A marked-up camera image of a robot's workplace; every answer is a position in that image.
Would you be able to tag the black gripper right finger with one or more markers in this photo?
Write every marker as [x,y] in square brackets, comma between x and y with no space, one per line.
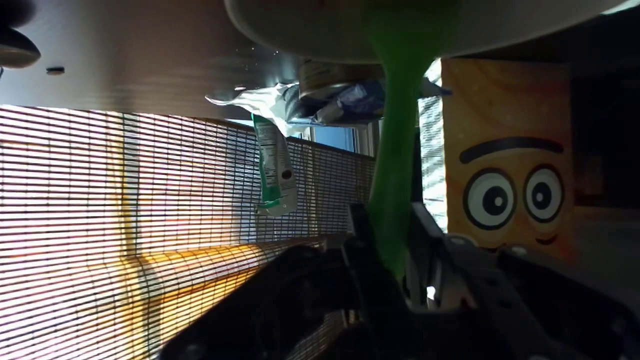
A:
[533,320]

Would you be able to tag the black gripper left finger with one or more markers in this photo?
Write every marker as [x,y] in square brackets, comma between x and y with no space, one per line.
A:
[301,307]

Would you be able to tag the green plastic spoon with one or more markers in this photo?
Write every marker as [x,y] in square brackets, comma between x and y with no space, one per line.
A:
[392,166]

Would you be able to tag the white and black bowl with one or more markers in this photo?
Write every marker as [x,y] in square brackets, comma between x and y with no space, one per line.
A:
[301,32]

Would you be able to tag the green and white tube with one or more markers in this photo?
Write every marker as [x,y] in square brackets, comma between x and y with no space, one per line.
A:
[271,166]

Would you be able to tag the blue and silver foil wrapper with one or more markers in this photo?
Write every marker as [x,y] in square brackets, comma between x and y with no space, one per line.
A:
[346,103]

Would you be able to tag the orange box with cartoon face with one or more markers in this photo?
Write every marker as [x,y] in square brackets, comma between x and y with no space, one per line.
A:
[506,106]

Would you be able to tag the wooden window blind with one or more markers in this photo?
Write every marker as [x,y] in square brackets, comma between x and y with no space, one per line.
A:
[101,200]

